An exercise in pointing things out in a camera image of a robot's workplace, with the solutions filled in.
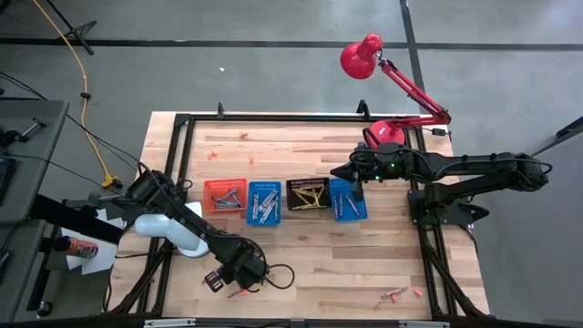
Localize yellow extension cable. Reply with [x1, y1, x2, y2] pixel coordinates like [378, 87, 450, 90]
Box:
[31, 0, 123, 190]

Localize black plastic basket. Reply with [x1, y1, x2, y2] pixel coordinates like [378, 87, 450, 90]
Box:
[285, 177, 332, 211]

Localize grey bench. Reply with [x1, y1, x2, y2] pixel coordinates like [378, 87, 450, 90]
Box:
[0, 218, 49, 323]

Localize orange spray can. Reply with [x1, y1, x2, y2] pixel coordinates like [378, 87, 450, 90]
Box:
[53, 235, 100, 260]

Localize white desk lamp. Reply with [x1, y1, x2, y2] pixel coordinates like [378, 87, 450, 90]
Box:
[134, 201, 210, 259]

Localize black metal table frame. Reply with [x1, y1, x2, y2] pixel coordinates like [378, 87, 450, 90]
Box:
[107, 98, 491, 320]

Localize red desk lamp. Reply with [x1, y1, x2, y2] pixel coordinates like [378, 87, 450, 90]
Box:
[340, 32, 453, 149]

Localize grey side table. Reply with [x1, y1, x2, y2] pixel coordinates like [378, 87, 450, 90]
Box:
[0, 99, 70, 224]

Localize black metal beam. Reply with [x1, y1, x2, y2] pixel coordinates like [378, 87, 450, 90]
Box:
[30, 193, 125, 246]

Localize blue plastic basket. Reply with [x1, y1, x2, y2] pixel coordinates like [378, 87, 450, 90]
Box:
[328, 177, 369, 223]
[246, 180, 283, 227]

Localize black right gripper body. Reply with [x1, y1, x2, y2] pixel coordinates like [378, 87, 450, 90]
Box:
[350, 142, 414, 183]

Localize white paper sheets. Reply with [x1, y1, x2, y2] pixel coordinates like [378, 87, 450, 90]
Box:
[60, 207, 128, 276]

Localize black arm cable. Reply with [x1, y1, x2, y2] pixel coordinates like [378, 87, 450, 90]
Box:
[348, 127, 434, 183]
[136, 161, 296, 292]

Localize black metal pole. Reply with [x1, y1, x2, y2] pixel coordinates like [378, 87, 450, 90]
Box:
[518, 116, 583, 166]

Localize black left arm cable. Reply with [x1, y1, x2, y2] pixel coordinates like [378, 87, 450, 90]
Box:
[136, 161, 296, 292]

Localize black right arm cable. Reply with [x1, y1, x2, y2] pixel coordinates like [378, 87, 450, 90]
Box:
[348, 127, 434, 183]

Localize orange plastic basket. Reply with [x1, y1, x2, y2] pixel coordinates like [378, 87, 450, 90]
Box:
[202, 178, 249, 213]

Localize black floor cable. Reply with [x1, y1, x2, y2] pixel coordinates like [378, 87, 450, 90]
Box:
[0, 70, 140, 172]

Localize black clamp tool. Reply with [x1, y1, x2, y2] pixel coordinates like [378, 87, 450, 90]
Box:
[0, 117, 47, 148]

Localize silver metal bracket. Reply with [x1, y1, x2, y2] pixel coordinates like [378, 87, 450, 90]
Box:
[144, 318, 197, 328]
[399, 320, 451, 328]

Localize black tripod stand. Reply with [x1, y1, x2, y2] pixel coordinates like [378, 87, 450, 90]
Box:
[45, 0, 98, 56]

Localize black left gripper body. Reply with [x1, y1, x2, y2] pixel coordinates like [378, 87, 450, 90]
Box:
[220, 245, 271, 291]

